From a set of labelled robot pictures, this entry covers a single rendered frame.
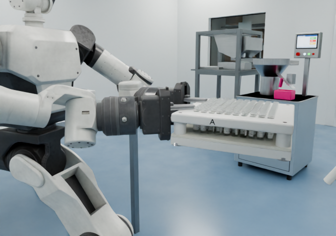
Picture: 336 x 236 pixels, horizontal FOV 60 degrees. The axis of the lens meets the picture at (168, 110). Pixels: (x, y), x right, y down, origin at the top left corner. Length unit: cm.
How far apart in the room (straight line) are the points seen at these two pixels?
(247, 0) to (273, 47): 107
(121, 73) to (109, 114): 53
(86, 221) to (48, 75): 45
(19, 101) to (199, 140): 36
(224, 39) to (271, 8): 205
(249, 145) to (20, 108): 44
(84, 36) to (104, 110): 55
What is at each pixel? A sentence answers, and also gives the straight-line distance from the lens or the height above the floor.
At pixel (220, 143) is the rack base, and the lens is 61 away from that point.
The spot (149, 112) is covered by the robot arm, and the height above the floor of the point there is 104.
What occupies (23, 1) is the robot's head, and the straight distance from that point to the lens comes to 96.
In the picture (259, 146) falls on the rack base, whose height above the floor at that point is 99.
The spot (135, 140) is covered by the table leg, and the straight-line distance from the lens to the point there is 184.
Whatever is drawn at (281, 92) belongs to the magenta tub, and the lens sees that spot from 289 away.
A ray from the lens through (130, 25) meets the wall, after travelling 615.
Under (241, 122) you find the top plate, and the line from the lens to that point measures 59.
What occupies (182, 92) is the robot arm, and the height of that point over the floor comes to 106.
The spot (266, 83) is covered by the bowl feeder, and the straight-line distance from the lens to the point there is 318.
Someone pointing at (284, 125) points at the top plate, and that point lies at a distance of 58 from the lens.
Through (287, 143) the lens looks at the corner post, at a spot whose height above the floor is 100.
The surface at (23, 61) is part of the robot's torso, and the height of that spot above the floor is 114.
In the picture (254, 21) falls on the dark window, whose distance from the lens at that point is 618.
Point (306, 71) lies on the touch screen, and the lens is 324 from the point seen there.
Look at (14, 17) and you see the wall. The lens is 502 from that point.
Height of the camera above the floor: 116
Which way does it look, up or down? 10 degrees down
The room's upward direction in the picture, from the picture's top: straight up
